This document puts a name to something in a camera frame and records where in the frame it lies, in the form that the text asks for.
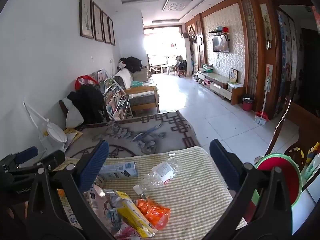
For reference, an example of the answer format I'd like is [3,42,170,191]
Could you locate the white printed wrapper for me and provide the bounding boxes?
[59,190,87,232]

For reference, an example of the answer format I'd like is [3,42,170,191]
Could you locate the book rack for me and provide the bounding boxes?
[89,69,133,122]

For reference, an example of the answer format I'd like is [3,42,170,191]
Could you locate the small red bin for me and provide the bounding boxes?
[242,97,254,112]

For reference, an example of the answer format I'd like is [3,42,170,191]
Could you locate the framed wall picture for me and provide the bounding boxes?
[79,0,94,40]
[101,10,111,44]
[92,1,104,42]
[107,16,116,46]

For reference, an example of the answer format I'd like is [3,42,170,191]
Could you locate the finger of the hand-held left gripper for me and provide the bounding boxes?
[9,150,66,178]
[0,146,39,172]

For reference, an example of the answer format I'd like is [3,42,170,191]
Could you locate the red bin green rim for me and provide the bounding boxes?
[246,153,303,228]

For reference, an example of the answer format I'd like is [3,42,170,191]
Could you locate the black clothes pile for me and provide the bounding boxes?
[67,84,107,124]

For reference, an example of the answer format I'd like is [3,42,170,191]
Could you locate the diamond wall decoration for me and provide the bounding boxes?
[187,25,198,45]

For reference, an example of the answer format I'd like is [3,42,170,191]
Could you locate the television cabinet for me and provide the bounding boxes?
[196,70,244,105]

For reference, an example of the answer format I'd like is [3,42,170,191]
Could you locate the black bag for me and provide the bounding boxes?
[125,56,143,72]

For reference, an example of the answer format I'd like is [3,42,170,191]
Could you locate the white towel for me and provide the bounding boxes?
[117,69,133,88]

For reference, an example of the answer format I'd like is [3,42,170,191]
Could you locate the wall television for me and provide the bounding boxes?
[212,35,230,53]

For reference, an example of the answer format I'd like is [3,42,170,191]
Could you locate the yellow blue bottle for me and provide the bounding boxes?
[306,142,320,163]

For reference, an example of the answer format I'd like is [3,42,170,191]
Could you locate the dark wooden chair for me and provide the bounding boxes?
[59,99,68,117]

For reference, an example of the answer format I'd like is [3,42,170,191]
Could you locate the white green bottle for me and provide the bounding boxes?
[301,152,320,180]

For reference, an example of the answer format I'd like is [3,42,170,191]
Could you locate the small wooden chair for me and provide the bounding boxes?
[175,60,188,78]

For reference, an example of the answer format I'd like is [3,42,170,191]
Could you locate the white desk lamp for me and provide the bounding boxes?
[23,101,68,153]

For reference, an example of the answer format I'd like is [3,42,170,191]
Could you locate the wall shelf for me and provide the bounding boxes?
[208,26,231,42]

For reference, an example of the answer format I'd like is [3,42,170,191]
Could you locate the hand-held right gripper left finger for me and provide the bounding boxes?
[25,139,115,240]

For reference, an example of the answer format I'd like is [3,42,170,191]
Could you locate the wall scroll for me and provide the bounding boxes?
[260,4,273,50]

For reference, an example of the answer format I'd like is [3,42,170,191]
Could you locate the low white table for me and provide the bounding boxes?
[160,64,175,75]

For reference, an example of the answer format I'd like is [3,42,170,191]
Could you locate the metal flexible hose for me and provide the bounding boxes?
[265,99,292,155]

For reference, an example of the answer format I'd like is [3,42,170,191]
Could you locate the yellow striped cloth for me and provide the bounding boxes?
[54,146,248,240]

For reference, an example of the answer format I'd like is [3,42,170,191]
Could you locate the clear plastic bottle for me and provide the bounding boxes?
[133,156,182,198]

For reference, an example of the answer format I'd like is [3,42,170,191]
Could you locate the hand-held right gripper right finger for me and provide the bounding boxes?
[207,139,293,240]

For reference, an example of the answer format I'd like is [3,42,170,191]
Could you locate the white plastic bag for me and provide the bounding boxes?
[62,97,84,128]

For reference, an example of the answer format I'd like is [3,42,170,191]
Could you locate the wooden sofa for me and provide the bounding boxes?
[112,66,160,114]

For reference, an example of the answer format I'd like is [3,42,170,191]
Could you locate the brown wooden chair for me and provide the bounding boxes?
[282,100,320,173]

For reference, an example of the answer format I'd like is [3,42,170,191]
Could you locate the yellow snack packet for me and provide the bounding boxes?
[115,191,158,238]

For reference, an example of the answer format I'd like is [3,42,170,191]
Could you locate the square ceiling light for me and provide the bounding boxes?
[162,0,193,12]

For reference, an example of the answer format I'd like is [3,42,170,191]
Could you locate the yellow picture book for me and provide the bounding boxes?
[64,128,83,146]

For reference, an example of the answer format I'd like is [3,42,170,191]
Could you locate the blue white carton box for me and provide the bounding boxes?
[99,162,138,180]

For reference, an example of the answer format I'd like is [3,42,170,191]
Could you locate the pink printed snack bag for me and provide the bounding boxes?
[82,184,140,240]

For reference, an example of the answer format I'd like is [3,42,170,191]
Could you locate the red bag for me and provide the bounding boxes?
[75,75,100,90]

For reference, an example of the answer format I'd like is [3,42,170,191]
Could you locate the orange plastic wrapper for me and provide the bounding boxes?
[135,198,171,230]

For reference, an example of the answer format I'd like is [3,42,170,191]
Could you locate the colourful door posters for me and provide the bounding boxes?
[276,7,298,115]

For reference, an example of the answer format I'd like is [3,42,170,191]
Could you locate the colourful framed picture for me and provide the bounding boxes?
[229,67,239,83]

